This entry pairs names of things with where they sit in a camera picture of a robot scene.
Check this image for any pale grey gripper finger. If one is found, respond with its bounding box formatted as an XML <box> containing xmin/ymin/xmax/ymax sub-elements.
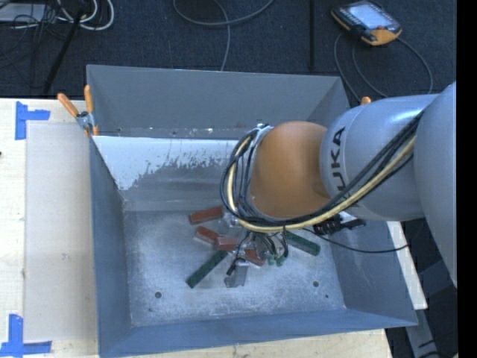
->
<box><xmin>224</xmin><ymin>260</ymin><xmax>241</xmax><ymax>288</ymax></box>
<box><xmin>238</xmin><ymin>260</ymin><xmax>250</xmax><ymax>289</ymax></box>

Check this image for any red-brown flat block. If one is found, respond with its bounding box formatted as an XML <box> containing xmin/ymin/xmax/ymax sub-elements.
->
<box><xmin>193</xmin><ymin>225</ymin><xmax>221</xmax><ymax>246</ymax></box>
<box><xmin>213</xmin><ymin>236</ymin><xmax>240</xmax><ymax>252</ymax></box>
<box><xmin>189</xmin><ymin>205</ymin><xmax>225</xmax><ymax>226</ymax></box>
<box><xmin>242</xmin><ymin>248</ymin><xmax>267</xmax><ymax>267</ymax></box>

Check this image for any dark green flat block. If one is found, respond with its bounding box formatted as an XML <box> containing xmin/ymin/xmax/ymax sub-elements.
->
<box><xmin>284</xmin><ymin>230</ymin><xmax>322</xmax><ymax>257</ymax></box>
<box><xmin>186</xmin><ymin>249</ymin><xmax>230</xmax><ymax>289</ymax></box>

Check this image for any grey metal bin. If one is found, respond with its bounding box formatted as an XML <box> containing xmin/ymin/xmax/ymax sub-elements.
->
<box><xmin>85</xmin><ymin>64</ymin><xmax>420</xmax><ymax>358</ymax></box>

